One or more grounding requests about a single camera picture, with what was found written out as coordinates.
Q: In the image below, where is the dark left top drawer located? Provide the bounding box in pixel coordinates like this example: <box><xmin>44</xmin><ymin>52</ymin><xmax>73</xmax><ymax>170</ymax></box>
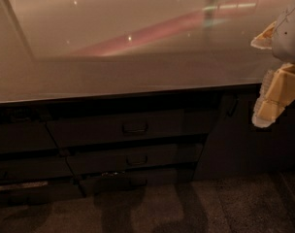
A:
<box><xmin>0</xmin><ymin>122</ymin><xmax>55</xmax><ymax>154</ymax></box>

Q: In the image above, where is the dark left bottom drawer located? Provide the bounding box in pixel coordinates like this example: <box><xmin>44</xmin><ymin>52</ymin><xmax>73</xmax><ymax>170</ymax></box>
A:
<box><xmin>0</xmin><ymin>181</ymin><xmax>82</xmax><ymax>208</ymax></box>

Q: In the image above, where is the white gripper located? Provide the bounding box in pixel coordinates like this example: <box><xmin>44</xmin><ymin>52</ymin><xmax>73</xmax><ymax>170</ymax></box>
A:
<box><xmin>250</xmin><ymin>0</ymin><xmax>295</xmax><ymax>128</ymax></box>

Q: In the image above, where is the dark right cabinet door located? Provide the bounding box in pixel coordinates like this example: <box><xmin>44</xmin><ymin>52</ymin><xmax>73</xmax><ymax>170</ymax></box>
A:
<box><xmin>194</xmin><ymin>89</ymin><xmax>295</xmax><ymax>180</ymax></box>

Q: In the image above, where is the dark left middle drawer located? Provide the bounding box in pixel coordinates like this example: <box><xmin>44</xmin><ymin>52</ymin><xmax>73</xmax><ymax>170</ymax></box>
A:
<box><xmin>0</xmin><ymin>157</ymin><xmax>71</xmax><ymax>180</ymax></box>

